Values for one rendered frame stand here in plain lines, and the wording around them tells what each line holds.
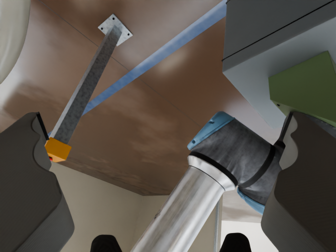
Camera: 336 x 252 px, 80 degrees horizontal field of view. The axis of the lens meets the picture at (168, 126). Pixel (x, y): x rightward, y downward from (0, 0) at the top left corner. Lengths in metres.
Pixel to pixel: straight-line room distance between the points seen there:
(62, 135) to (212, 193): 0.89
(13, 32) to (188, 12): 1.36
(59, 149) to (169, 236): 0.81
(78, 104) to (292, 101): 1.07
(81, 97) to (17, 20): 1.05
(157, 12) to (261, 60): 1.06
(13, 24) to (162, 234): 0.45
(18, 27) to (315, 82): 0.61
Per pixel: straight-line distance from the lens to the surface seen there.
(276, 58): 0.68
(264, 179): 0.57
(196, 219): 0.53
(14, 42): 0.30
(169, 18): 1.61
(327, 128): 0.59
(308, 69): 0.68
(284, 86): 0.67
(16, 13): 0.28
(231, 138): 0.54
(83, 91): 1.34
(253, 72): 0.70
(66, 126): 1.23
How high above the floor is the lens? 1.36
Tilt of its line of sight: 30 degrees down
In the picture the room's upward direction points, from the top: 168 degrees counter-clockwise
